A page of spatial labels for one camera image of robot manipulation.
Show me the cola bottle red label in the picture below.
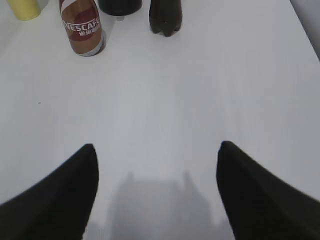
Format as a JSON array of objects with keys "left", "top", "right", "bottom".
[{"left": 149, "top": 0, "right": 183, "bottom": 37}]

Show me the black ceramic mug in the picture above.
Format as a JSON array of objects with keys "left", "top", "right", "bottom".
[{"left": 97, "top": 0, "right": 143, "bottom": 16}]

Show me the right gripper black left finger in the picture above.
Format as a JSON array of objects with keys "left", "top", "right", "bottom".
[{"left": 0, "top": 143, "right": 99, "bottom": 240}]

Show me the brown Nescafe coffee bottle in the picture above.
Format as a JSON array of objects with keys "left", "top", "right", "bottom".
[{"left": 59, "top": 0, "right": 104, "bottom": 57}]

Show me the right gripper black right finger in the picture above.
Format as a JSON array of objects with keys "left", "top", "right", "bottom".
[{"left": 216, "top": 141, "right": 320, "bottom": 240}]

